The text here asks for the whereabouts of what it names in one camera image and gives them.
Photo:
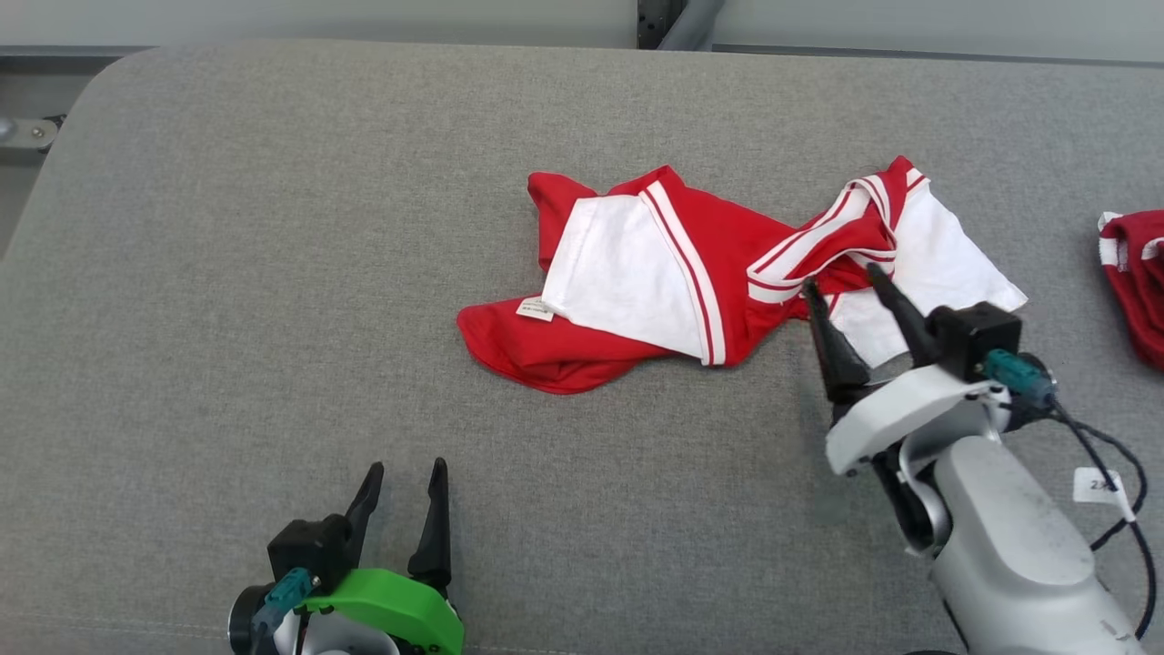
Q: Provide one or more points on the teal camera plug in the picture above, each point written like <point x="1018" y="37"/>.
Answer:
<point x="1014" y="373"/>
<point x="284" y="596"/>

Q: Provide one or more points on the teal left camera plug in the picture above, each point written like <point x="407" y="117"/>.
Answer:
<point x="284" y="596"/>

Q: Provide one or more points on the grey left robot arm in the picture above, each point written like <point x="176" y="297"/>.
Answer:
<point x="350" y="641"/>

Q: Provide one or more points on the grey metal bracket with screw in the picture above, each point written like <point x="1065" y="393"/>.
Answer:
<point x="27" y="134"/>

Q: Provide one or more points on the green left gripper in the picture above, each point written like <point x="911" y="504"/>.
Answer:
<point x="400" y="605"/>

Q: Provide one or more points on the red shorts white trim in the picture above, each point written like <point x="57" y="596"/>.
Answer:
<point x="1141" y="282"/>

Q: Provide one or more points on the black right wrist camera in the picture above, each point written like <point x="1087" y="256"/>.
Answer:
<point x="968" y="332"/>

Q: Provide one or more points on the grey metal post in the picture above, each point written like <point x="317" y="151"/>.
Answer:
<point x="677" y="23"/>

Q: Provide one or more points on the red shirt white sleeves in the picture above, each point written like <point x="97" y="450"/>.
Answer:
<point x="627" y="273"/>

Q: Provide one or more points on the teal right camera plug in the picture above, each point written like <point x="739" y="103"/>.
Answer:
<point x="1014" y="373"/>

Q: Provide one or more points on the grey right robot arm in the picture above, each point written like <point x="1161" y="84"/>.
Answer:
<point x="1009" y="546"/>

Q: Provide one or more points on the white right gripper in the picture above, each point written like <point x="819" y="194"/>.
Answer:
<point x="896" y="409"/>

